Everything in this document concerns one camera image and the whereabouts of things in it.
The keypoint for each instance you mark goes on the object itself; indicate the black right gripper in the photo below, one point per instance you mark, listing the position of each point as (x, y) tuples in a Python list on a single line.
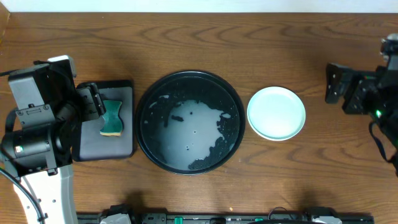
[(352, 94)]

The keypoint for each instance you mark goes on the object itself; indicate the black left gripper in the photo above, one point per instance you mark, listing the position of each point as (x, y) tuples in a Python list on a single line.
[(94, 102)]

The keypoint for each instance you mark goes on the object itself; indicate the green yellow sponge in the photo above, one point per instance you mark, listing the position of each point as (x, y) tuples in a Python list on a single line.
[(113, 125)]

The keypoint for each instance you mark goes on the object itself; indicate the mint green plate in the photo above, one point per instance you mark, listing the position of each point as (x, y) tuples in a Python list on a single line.
[(276, 113)]

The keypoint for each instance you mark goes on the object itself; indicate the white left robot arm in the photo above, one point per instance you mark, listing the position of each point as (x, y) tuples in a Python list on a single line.
[(42, 137)]

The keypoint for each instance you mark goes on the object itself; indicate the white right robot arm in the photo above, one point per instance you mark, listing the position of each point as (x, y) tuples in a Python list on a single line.
[(385, 119)]

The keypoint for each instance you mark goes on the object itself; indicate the black rectangular tray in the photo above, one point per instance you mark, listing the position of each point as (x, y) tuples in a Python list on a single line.
[(91, 144)]

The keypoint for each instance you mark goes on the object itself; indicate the black round tray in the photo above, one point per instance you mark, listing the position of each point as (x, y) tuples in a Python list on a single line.
[(190, 122)]

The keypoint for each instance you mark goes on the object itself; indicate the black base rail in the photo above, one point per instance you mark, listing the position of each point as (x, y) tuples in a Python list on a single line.
[(279, 215)]

